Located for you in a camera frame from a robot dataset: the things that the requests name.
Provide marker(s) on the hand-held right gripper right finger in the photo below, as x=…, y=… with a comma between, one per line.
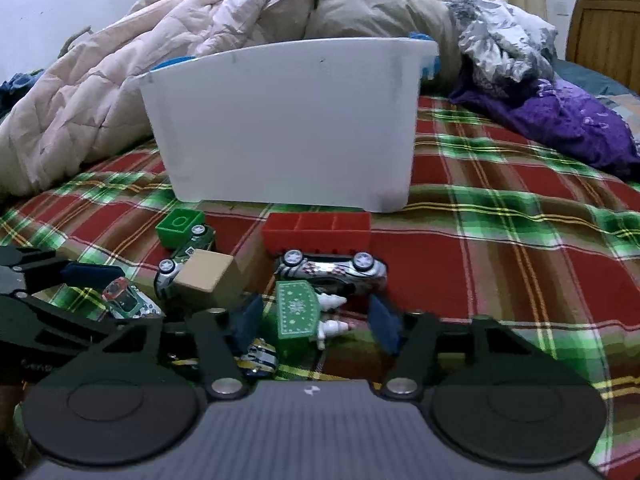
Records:
x=384, y=324

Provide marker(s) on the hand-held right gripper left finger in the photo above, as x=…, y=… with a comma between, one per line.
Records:
x=248, y=324

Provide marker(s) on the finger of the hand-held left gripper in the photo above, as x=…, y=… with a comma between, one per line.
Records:
x=92, y=275
x=45, y=322

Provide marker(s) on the red and green toy car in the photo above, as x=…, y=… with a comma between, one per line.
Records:
x=125, y=301

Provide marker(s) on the green toy with white wheels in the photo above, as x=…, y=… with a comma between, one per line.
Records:
x=295, y=317

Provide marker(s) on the white plastic container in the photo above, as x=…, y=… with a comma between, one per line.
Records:
x=285, y=130

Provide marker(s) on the yellow and blue toy car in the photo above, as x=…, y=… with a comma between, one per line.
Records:
x=260, y=357

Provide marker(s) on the wooden cube block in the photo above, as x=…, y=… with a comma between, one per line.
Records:
x=205, y=280

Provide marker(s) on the silver toy car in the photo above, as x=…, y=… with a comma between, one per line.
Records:
x=330, y=269

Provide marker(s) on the dark green toy car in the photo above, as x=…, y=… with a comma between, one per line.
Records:
x=187, y=250

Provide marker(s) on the green toy brick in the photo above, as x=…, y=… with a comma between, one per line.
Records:
x=177, y=226

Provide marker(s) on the red toy brick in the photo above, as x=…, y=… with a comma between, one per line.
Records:
x=315, y=232

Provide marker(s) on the red green plaid blanket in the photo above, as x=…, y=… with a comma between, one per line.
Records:
x=500, y=240

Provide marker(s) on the pink quilt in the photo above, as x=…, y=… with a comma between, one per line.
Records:
x=100, y=90

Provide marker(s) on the blue cloth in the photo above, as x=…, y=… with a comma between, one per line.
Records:
x=17, y=89

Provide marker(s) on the purple cloth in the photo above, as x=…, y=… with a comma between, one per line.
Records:
x=555, y=115

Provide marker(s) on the grey floral cloth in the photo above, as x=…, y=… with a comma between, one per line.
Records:
x=495, y=35

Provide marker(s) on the teal pillow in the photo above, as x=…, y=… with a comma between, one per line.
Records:
x=590, y=79

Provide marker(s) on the wooden headboard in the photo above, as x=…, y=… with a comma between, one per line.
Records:
x=605, y=30

